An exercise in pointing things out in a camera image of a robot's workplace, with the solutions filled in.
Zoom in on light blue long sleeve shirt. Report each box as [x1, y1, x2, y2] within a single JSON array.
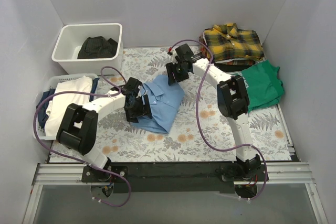
[[131, 74, 184, 134]]

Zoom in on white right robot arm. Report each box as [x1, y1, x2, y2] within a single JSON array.
[[166, 44, 264, 181]]

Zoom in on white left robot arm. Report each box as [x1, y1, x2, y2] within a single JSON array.
[[56, 78, 152, 182]]

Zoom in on stack of folded plaid shirts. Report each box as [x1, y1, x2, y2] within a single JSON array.
[[198, 31, 266, 72]]

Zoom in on yellow plaid flannel shirt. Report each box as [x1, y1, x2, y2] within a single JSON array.
[[203, 22, 265, 63]]

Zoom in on cream white garment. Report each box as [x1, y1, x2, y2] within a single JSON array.
[[44, 76, 93, 136]]

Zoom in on dark striped garment in bin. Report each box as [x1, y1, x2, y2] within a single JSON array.
[[77, 36, 118, 59]]

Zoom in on floral patterned table mat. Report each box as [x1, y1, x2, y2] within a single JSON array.
[[47, 46, 292, 163]]

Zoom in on white plastic bin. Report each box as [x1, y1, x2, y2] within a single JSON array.
[[51, 23, 123, 75]]

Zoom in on green t-shirt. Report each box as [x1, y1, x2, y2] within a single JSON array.
[[238, 60, 284, 112]]

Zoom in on white perforated laundry basket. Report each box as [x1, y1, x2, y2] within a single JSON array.
[[36, 73, 98, 141]]

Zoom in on dark blue denim garment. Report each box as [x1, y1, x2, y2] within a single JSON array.
[[36, 89, 56, 128]]

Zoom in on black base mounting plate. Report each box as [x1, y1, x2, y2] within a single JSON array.
[[81, 162, 268, 194]]

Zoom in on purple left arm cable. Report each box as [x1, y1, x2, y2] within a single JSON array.
[[33, 66, 132, 208]]

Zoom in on aluminium frame rail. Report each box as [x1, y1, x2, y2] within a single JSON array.
[[33, 162, 315, 185]]

